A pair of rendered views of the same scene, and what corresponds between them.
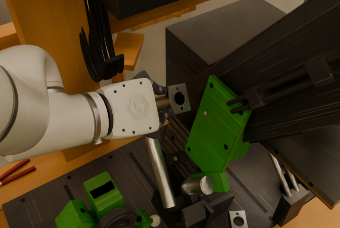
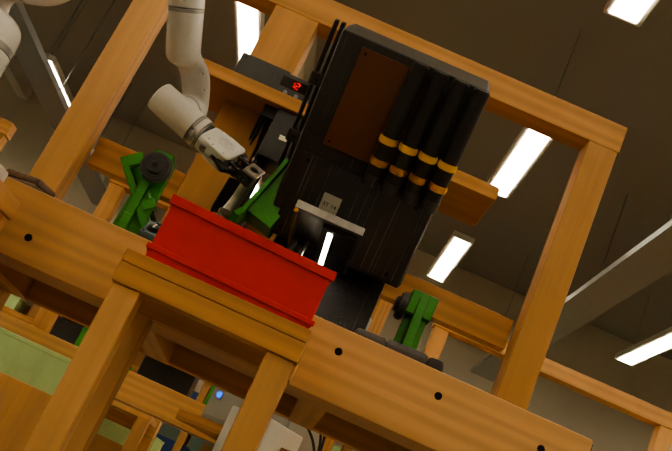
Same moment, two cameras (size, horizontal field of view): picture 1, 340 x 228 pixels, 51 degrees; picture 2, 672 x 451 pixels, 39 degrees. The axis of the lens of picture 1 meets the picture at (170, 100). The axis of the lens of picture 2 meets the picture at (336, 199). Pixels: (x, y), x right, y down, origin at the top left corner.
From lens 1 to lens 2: 2.28 m
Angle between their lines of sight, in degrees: 72
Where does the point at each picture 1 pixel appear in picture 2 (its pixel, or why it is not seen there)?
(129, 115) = (218, 139)
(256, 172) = not seen: hidden behind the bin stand
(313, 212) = not seen: hidden behind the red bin
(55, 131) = (182, 101)
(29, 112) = (197, 25)
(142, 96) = (233, 145)
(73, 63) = (207, 198)
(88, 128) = (195, 115)
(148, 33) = not seen: outside the picture
